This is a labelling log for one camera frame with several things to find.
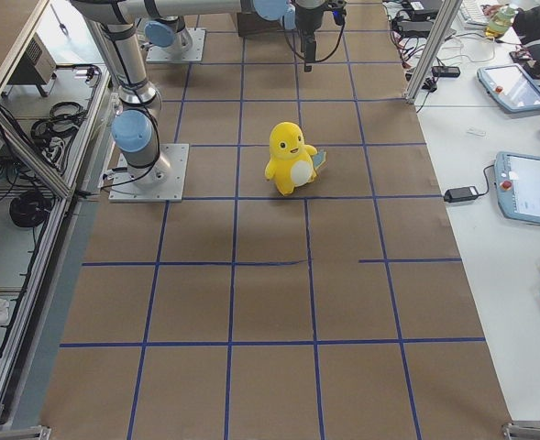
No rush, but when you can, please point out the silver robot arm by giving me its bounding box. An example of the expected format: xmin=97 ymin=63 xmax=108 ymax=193
xmin=72 ymin=0 xmax=347 ymax=106

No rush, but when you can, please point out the blue teach pendant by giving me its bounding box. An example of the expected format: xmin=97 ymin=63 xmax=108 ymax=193
xmin=493 ymin=151 xmax=540 ymax=225
xmin=477 ymin=64 xmax=540 ymax=114

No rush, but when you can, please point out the aluminium frame post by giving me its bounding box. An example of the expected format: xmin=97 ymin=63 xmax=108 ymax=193
xmin=404 ymin=0 xmax=461 ymax=104

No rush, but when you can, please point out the blue teach pendant near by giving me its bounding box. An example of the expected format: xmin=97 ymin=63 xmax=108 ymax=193
xmin=493 ymin=151 xmax=540 ymax=225

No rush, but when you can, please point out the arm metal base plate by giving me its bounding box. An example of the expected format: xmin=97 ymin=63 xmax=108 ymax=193
xmin=108 ymin=144 xmax=190 ymax=203

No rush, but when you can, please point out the black power brick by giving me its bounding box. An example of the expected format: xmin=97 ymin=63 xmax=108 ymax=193
xmin=443 ymin=186 xmax=479 ymax=204

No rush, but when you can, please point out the blue teach pendant far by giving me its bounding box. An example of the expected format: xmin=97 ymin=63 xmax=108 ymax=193
xmin=477 ymin=64 xmax=540 ymax=114

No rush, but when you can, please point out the yellow plush dinosaur toy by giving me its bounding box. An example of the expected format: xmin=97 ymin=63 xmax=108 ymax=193
xmin=264 ymin=122 xmax=326 ymax=196

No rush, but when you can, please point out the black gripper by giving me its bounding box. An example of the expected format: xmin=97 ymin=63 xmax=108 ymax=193
xmin=294 ymin=0 xmax=347 ymax=72

